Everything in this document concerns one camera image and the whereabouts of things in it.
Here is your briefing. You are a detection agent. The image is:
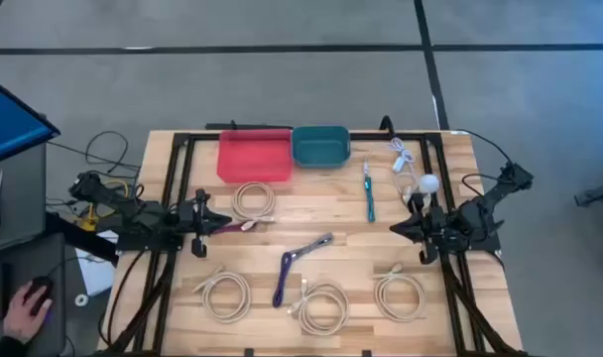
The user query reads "black computer mouse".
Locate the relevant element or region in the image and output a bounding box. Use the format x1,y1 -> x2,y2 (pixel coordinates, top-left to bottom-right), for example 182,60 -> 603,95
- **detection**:
23,276 -> 55,316

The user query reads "black floor cable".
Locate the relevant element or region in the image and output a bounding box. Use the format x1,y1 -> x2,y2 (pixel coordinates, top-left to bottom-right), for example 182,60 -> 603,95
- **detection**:
46,130 -> 142,175

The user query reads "grey braided cable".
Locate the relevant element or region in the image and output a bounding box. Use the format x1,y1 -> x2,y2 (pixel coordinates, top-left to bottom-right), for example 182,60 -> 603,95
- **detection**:
284,232 -> 335,262

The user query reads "teal blue cable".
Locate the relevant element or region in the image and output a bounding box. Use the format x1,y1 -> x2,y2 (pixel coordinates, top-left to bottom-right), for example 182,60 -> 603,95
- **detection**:
363,159 -> 377,223

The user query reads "beige cable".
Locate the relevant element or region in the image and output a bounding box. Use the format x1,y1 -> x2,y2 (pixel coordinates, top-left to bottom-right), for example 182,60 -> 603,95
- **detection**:
191,265 -> 253,325
230,180 -> 278,233
373,262 -> 426,323
286,278 -> 351,337

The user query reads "red plastic tray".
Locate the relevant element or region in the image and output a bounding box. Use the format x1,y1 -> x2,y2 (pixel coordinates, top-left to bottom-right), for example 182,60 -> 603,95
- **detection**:
216,128 -> 294,183

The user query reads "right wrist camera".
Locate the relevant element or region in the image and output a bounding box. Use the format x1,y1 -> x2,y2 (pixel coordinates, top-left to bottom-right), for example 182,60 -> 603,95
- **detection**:
437,206 -> 464,235

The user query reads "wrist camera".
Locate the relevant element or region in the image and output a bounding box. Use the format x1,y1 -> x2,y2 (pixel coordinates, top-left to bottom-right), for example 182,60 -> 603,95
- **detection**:
177,203 -> 197,230
437,206 -> 464,235

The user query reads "white paper sheet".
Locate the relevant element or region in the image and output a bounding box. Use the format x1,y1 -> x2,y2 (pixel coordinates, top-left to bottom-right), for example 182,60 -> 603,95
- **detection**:
75,230 -> 119,298

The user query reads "white bulb lamp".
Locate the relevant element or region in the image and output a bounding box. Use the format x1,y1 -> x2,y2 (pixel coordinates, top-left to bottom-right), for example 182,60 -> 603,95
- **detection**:
403,173 -> 440,207

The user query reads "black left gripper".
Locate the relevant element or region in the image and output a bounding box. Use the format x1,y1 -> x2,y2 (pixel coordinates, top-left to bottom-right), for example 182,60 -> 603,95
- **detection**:
178,188 -> 232,259

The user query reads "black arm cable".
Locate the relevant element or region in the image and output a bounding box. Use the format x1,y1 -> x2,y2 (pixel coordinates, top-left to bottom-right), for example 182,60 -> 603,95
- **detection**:
454,129 -> 514,165

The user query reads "white power cord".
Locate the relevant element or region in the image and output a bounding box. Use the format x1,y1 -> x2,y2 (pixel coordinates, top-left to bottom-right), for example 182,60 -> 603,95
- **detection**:
363,137 -> 421,199

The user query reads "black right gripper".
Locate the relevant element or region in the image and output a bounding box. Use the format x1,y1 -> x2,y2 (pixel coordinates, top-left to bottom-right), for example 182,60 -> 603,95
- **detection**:
389,192 -> 464,265

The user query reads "person's hand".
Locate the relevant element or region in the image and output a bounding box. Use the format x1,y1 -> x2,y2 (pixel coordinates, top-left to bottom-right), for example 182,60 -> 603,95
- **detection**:
2,285 -> 54,343

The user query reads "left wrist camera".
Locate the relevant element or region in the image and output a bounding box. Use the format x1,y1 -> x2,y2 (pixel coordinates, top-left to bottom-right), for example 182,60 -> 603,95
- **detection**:
177,203 -> 197,230

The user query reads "yellow clamp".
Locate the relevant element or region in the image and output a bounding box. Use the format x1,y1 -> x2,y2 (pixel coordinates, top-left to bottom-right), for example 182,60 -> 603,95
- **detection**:
80,202 -> 99,232

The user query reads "grey desk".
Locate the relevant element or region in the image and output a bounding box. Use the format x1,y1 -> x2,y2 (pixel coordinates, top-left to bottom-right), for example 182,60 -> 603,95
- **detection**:
0,143 -> 67,357

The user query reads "computer monitor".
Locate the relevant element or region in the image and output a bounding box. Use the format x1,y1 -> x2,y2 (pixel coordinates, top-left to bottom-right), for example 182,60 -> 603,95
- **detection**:
0,72 -> 61,169

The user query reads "purple braided cable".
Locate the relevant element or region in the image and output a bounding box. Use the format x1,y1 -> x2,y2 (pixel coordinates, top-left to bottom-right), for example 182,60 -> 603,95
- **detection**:
272,250 -> 296,308

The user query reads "teal plastic bin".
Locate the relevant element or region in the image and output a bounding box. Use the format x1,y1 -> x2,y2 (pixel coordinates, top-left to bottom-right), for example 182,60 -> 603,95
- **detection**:
291,125 -> 352,170

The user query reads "maroon braided cable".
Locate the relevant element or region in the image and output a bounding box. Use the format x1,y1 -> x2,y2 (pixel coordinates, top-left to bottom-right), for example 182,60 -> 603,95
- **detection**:
209,221 -> 256,237

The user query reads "black metal frame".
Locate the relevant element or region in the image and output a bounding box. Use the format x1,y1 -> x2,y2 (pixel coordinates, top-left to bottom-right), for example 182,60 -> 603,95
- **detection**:
105,129 -> 526,357

